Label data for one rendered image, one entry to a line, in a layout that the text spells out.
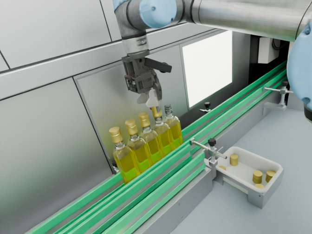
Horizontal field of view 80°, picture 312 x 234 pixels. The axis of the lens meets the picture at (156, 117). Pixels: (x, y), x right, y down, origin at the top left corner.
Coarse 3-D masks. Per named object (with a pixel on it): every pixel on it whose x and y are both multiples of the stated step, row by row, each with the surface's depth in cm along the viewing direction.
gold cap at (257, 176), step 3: (255, 171) 77; (258, 171) 77; (255, 174) 76; (258, 174) 76; (261, 174) 75; (255, 177) 76; (258, 177) 75; (261, 177) 75; (255, 180) 76; (258, 180) 76; (261, 180) 76; (258, 183) 77
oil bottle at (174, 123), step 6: (162, 120) 75; (168, 120) 72; (174, 120) 73; (174, 126) 73; (180, 126) 75; (174, 132) 74; (180, 132) 76; (174, 138) 75; (180, 138) 77; (174, 144) 76; (180, 144) 78
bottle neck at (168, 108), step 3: (165, 105) 72; (168, 105) 73; (171, 105) 71; (165, 108) 71; (168, 108) 71; (171, 108) 72; (165, 111) 72; (168, 111) 71; (171, 111) 72; (168, 114) 72; (171, 114) 72; (168, 117) 73; (171, 117) 73
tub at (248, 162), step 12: (228, 156) 87; (240, 156) 87; (252, 156) 82; (216, 168) 79; (228, 168) 87; (240, 168) 85; (252, 168) 84; (264, 168) 80; (276, 168) 75; (240, 180) 71; (252, 180) 79; (264, 180) 78
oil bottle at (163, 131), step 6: (156, 126) 70; (162, 126) 69; (168, 126) 71; (162, 132) 69; (168, 132) 71; (162, 138) 70; (168, 138) 72; (162, 144) 71; (168, 144) 73; (162, 150) 73; (168, 150) 74
